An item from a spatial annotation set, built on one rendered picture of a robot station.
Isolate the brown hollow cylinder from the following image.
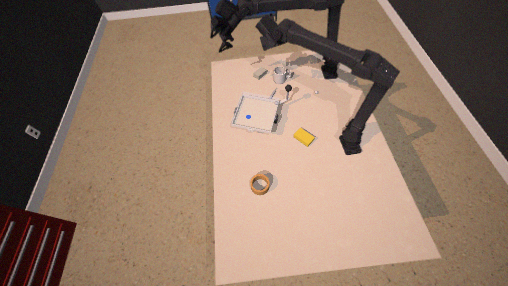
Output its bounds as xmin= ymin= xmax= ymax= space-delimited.
xmin=250 ymin=174 xmax=269 ymax=195

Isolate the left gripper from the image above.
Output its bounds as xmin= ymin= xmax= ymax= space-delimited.
xmin=260 ymin=36 xmax=285 ymax=51

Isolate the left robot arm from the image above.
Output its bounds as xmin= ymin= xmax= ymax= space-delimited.
xmin=255 ymin=13 xmax=400 ymax=155

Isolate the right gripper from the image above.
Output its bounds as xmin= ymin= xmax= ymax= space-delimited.
xmin=210 ymin=29 xmax=234 ymax=52

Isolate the yellow block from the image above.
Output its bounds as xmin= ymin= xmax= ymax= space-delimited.
xmin=294 ymin=128 xmax=315 ymax=146

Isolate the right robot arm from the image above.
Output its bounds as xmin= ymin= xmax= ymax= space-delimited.
xmin=211 ymin=0 xmax=344 ymax=79

